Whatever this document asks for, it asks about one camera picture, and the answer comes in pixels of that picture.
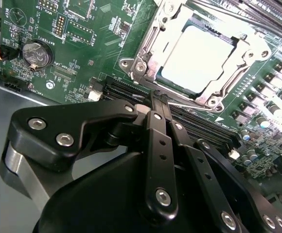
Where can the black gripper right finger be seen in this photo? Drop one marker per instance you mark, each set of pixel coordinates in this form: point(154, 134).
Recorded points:
point(204, 170)

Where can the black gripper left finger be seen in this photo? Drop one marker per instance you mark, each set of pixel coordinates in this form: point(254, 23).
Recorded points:
point(159, 165)

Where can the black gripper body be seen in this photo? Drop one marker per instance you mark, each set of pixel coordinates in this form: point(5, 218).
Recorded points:
point(102, 201)

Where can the metal locking lever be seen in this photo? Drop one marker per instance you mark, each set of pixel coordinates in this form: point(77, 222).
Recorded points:
point(272, 31)
point(192, 107)

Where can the metal socket cover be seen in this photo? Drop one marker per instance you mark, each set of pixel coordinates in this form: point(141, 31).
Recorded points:
point(233, 75)

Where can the silver CPU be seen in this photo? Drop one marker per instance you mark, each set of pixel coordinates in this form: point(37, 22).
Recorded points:
point(194, 60)

